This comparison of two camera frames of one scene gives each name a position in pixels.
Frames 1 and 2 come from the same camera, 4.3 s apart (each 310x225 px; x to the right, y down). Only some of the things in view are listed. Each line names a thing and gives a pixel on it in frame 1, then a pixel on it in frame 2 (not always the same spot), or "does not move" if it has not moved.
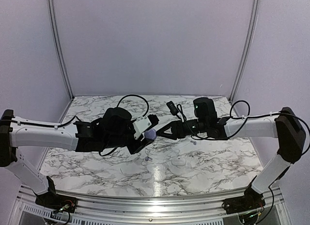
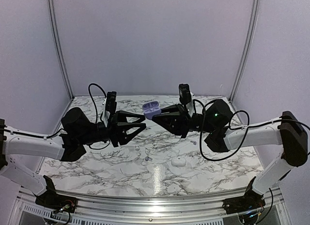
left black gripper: [140, 144] → [118, 123]
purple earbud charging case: [150, 134] → [151, 109]
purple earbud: [147, 158] does not move
